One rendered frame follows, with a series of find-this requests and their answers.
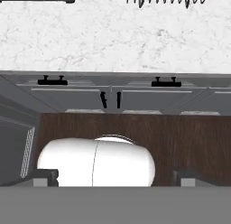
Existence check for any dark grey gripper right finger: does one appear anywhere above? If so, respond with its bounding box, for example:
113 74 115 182
172 169 217 188

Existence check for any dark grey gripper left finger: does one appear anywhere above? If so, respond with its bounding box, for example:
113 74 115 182
18 168 60 188

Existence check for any grey appliance with mesh panel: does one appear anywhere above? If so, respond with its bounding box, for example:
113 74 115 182
0 74 58 187

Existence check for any white rounded object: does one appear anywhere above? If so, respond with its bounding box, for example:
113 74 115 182
36 134 157 188

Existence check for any grey cupboard door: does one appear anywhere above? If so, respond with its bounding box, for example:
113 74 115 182
30 88 112 114
168 87 231 116
112 89 194 115

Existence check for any grey drawer front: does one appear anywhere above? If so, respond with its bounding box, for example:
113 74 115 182
112 79 211 92
15 77 112 91

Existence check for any black drawer handle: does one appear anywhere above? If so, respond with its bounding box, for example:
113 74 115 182
37 74 69 87
151 76 182 88

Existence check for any black cupboard door handle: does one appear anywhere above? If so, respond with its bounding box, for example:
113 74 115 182
115 90 123 110
99 90 108 110

